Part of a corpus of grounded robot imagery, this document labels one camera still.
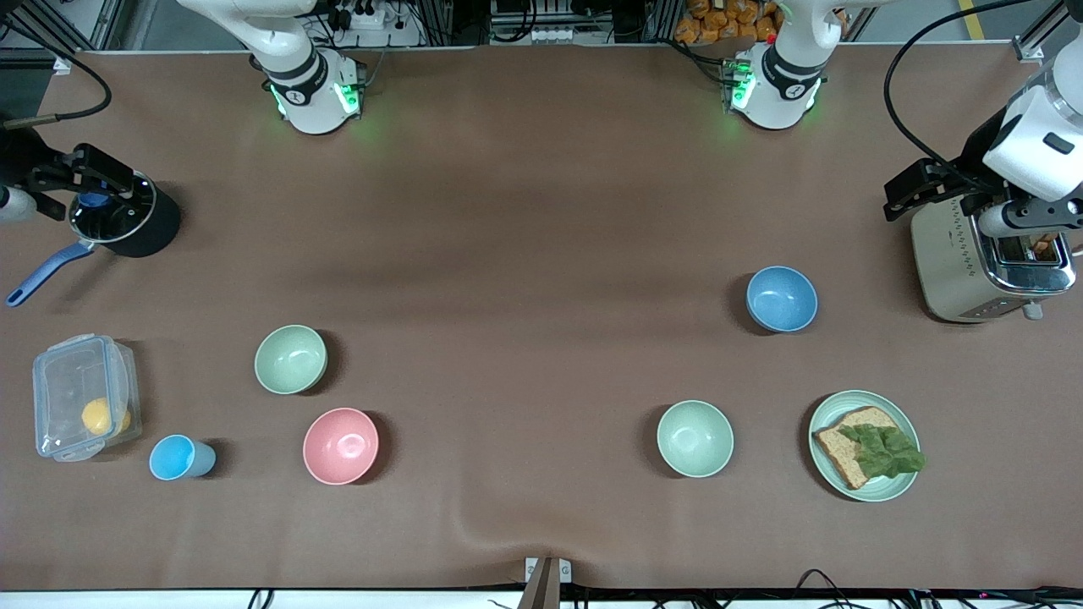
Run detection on blue bowl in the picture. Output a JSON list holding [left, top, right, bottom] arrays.
[[745, 266, 819, 333]]

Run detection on green bowl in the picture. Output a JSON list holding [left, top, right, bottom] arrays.
[[657, 400, 735, 479], [254, 325, 328, 396]]

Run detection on pink bowl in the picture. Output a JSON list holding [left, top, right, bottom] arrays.
[[303, 408, 380, 486]]

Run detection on glass lid with blue knob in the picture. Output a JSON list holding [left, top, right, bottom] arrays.
[[69, 173, 157, 244]]

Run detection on beige and chrome toaster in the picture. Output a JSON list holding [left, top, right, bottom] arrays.
[[911, 190, 1077, 324]]

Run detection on clear plastic lidded container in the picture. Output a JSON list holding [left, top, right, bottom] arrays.
[[32, 334, 142, 463]]

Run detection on yellow fruit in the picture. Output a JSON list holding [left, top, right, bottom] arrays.
[[81, 398, 133, 437]]

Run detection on green lettuce leaf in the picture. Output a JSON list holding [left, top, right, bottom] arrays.
[[838, 423, 927, 480]]

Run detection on brown bread slice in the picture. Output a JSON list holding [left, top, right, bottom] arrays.
[[812, 406, 899, 491]]

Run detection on orange snack packet pile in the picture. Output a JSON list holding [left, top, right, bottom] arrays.
[[675, 0, 781, 45]]

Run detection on green plate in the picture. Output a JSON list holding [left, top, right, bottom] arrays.
[[808, 390, 921, 503]]

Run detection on blue plastic cup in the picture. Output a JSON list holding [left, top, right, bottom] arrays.
[[149, 434, 217, 481]]

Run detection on white power strip with plugs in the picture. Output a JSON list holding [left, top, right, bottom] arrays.
[[326, 0, 424, 48]]

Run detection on white socket strip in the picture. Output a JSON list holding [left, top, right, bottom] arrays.
[[491, 21, 610, 46]]

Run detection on brown table cover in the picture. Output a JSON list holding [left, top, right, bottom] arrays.
[[0, 42, 1083, 593]]

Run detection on black pot with blue handle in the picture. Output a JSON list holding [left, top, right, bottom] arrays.
[[7, 173, 183, 307]]

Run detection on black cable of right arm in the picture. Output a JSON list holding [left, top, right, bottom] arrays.
[[0, 17, 113, 130]]

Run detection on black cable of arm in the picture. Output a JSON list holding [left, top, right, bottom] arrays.
[[0, 17, 113, 130], [883, 0, 1069, 178]]

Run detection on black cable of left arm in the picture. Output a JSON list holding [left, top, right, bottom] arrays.
[[883, 0, 1069, 178]]

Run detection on brown wooden post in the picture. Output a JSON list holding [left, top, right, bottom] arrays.
[[518, 560, 552, 609]]

